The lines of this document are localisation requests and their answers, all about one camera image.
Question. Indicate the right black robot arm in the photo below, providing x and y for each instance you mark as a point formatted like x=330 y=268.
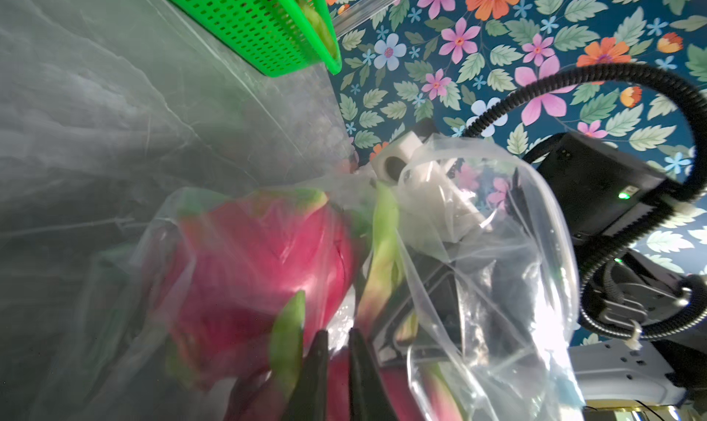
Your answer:
x=610 y=200

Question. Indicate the green plastic basket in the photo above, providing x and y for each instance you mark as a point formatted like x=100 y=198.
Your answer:
x=273 y=36

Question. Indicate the clear zip-top bag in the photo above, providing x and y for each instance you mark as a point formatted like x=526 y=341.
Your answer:
x=436 y=284

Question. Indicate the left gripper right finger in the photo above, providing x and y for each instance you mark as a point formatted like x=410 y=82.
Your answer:
x=368 y=399

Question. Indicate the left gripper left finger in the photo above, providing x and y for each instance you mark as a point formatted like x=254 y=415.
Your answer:
x=309 y=398

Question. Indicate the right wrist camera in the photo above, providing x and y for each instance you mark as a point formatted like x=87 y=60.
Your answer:
x=425 y=186

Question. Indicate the pink dragon fruit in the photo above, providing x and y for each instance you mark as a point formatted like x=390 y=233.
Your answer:
x=235 y=266
x=319 y=26
x=268 y=403

